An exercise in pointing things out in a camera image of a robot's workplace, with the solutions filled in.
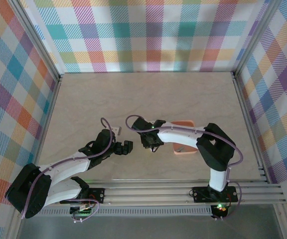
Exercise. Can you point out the pink plastic tray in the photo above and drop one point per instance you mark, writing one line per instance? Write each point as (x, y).
(188, 149)

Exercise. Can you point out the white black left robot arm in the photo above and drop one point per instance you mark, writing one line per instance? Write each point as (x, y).
(26, 191)

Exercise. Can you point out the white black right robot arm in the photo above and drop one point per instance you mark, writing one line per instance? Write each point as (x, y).
(215, 152)

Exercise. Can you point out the black controller box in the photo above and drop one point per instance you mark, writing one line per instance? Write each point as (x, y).
(220, 210)
(80, 211)

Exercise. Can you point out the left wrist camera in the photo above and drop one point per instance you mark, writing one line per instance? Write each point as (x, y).
(116, 129)

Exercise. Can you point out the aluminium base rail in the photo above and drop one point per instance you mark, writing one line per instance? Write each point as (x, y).
(146, 194)

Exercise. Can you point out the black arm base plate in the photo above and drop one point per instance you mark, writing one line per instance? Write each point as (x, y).
(200, 195)
(98, 195)

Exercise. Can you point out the aluminium table side rail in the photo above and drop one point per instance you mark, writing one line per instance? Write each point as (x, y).
(46, 124)
(246, 112)

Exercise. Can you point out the aluminium frame post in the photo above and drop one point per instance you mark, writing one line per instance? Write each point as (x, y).
(254, 37)
(37, 37)

